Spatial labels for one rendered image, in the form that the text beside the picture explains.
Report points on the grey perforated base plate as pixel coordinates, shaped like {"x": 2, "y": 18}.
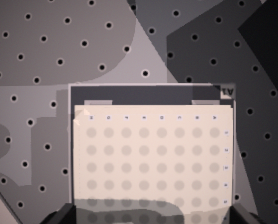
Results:
{"x": 45, "y": 45}

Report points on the white and dark grey lab machine with lid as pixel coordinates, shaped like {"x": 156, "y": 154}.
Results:
{"x": 260, "y": 31}

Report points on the cream plate with grid of round wells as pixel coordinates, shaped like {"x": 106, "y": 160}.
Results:
{"x": 153, "y": 164}

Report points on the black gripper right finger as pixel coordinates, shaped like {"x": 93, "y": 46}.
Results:
{"x": 239, "y": 215}

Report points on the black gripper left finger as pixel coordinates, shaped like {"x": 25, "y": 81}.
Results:
{"x": 66, "y": 215}

